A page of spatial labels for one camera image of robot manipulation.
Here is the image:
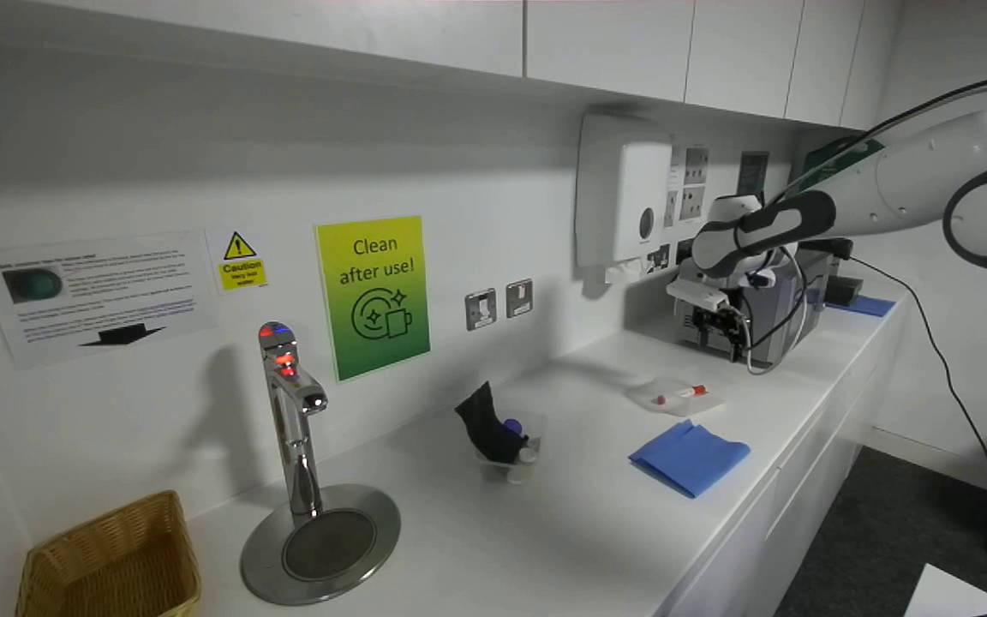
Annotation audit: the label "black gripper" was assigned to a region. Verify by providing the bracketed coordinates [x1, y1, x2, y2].
[699, 295, 763, 366]

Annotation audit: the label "stainless steel microwave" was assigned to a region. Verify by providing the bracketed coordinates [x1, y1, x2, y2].
[671, 242, 845, 372]

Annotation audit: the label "blue folded cloth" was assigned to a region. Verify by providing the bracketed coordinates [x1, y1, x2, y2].
[625, 417, 755, 505]

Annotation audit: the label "white base cabinets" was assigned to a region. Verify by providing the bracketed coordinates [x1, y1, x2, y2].
[649, 314, 911, 617]

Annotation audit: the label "blue cloth under black item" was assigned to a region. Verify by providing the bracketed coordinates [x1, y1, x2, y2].
[822, 292, 901, 321]

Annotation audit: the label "white paper towel dispenser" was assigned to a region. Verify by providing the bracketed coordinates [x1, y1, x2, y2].
[570, 105, 682, 284]

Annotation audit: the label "green first aid box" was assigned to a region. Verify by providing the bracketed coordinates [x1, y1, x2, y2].
[800, 131, 888, 191]

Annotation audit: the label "small black holder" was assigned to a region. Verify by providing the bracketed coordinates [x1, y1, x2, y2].
[454, 376, 544, 470]

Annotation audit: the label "white robot stand platform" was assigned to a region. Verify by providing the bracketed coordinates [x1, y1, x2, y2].
[901, 558, 987, 617]

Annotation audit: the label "green clean after use poster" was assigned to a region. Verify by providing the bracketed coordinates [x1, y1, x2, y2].
[311, 214, 436, 385]

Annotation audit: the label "chrome water tap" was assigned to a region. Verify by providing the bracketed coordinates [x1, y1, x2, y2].
[254, 319, 334, 532]

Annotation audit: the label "yellow warning sticker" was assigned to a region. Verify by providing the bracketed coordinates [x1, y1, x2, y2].
[215, 227, 271, 295]

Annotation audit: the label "white instruction sheet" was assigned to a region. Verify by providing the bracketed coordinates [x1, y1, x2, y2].
[0, 229, 211, 366]

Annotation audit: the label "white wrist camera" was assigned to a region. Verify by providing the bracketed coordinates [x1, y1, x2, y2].
[666, 274, 737, 314]

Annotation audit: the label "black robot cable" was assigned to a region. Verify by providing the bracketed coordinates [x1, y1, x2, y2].
[845, 253, 987, 506]

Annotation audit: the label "white wall cabinets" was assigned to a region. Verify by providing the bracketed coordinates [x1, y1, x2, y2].
[45, 0, 911, 133]

